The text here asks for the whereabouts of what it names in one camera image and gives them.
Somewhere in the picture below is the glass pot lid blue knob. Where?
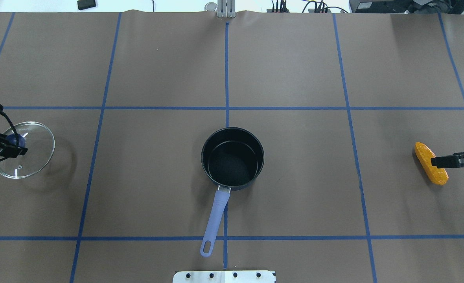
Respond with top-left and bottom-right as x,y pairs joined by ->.
0,121 -> 55,179

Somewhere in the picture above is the yellow toy corn cob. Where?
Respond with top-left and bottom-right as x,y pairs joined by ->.
414,142 -> 448,185

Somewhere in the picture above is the small black square pad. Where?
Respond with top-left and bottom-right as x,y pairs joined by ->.
76,0 -> 97,11

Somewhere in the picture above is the dark blue saucepan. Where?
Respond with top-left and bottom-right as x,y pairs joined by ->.
200,127 -> 265,257

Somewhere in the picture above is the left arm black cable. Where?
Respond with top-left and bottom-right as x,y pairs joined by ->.
0,108 -> 22,165

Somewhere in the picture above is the white pedestal column base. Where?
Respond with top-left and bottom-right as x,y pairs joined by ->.
172,270 -> 277,283

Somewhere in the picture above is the aluminium frame post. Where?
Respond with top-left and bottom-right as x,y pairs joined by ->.
216,0 -> 237,18

